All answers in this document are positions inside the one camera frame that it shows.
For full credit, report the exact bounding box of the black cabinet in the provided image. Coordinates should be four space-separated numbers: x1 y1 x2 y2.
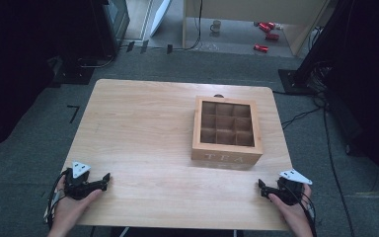
58 0 131 62

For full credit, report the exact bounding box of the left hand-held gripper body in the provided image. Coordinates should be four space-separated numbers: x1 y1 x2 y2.
63 160 104 201

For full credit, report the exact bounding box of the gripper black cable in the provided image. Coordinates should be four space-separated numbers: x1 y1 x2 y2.
284 180 319 237
43 168 71 229

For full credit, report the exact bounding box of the white board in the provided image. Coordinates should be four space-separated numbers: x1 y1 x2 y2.
149 0 172 38

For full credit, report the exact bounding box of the person's left hand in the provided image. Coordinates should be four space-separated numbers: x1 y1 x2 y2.
49 177 105 237

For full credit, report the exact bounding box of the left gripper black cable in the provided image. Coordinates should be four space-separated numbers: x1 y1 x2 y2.
43 168 71 229

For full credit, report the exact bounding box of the black cable by table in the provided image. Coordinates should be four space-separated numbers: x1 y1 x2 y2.
280 106 324 130

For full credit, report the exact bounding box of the wooden tea box with compartments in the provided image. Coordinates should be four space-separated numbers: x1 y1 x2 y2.
190 94 265 167

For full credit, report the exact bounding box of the black hanging cable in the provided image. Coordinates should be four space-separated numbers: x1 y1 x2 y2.
172 0 204 52

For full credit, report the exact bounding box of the long black floor cable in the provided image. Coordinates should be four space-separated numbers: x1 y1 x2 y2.
322 98 356 237

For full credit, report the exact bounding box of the grey mug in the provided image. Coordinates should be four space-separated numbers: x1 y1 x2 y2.
209 20 222 34

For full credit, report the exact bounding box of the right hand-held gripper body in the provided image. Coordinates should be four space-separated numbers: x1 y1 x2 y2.
268 168 313 206

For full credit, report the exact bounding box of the black stand with base plate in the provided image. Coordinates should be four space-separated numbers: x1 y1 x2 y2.
277 0 356 97

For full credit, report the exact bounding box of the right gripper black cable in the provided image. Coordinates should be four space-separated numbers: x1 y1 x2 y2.
284 180 319 237

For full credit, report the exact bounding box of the black flat base plate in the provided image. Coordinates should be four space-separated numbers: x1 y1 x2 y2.
51 60 96 86

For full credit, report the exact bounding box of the person's right hand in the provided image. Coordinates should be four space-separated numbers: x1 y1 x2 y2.
267 183 314 237

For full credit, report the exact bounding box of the black cable near cabinet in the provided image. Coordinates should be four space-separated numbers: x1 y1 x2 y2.
77 45 129 69

